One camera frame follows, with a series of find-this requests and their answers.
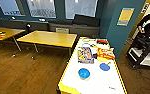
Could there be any blue bowl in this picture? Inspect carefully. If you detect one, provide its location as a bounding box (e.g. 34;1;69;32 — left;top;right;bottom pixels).
78;67;92;82
99;62;112;72

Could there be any yellow flat object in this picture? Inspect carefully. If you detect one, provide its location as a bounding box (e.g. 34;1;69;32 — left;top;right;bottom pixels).
97;56;109;63

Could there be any long dark grey bench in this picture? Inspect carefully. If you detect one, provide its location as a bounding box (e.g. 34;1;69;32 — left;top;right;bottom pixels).
0;18;50;33

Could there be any light grey chair back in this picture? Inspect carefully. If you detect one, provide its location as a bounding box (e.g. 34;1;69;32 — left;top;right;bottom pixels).
55;27;71;35

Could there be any interior glass window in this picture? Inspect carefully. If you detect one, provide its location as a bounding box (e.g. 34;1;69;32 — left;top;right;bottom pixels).
26;0;57;19
64;0;101;20
0;0;26;17

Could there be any small black round object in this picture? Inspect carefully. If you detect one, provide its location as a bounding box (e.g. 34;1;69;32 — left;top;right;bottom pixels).
25;23;33;33

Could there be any white flat box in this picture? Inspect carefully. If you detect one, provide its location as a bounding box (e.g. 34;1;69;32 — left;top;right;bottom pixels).
81;37;97;47

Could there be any white shallow bowl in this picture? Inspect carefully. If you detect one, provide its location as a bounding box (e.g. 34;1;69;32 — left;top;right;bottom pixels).
99;75;111;86

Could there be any orange game box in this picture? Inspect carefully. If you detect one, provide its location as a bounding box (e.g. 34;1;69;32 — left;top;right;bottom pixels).
96;47;116;61

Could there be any red and black object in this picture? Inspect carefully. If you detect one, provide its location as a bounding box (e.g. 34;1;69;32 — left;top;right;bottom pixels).
96;38;110;45

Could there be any yellow wall poster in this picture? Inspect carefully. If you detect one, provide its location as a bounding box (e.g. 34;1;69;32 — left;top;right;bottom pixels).
116;7;136;27

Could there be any yellow air hockey table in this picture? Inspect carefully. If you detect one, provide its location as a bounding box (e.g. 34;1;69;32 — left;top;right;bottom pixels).
57;36;128;94

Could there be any dark grey sofa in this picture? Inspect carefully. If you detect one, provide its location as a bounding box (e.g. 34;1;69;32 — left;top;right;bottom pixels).
49;13;101;38

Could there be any light wooden table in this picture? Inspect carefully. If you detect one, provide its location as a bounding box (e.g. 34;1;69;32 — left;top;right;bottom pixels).
0;26;27;52
16;30;79;62

